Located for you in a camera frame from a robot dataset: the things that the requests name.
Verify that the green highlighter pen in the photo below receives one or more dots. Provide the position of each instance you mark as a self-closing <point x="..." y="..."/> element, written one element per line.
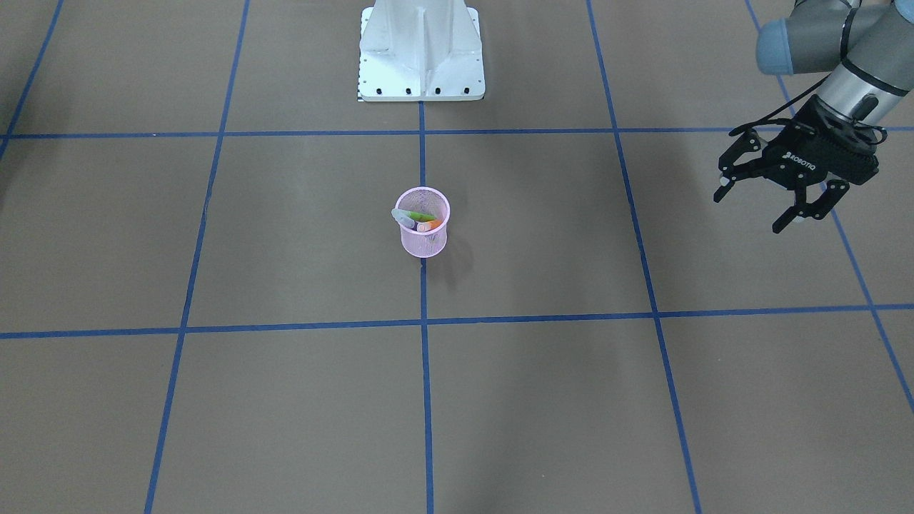
<point x="402" y="214"/>

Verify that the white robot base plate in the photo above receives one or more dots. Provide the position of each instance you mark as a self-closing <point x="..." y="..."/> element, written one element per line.
<point x="420" y="51"/>

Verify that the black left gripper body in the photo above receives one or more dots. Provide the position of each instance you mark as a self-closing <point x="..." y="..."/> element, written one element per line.
<point x="794" y="160"/>

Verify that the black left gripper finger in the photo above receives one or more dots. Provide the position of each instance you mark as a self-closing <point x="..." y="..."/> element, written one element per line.
<point x="731" y="170"/>
<point x="835" y="189"/>

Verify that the orange highlighter pen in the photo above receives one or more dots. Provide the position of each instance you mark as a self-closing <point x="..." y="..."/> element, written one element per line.
<point x="427" y="226"/>

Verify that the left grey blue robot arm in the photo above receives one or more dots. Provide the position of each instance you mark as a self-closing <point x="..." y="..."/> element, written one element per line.
<point x="865" y="56"/>

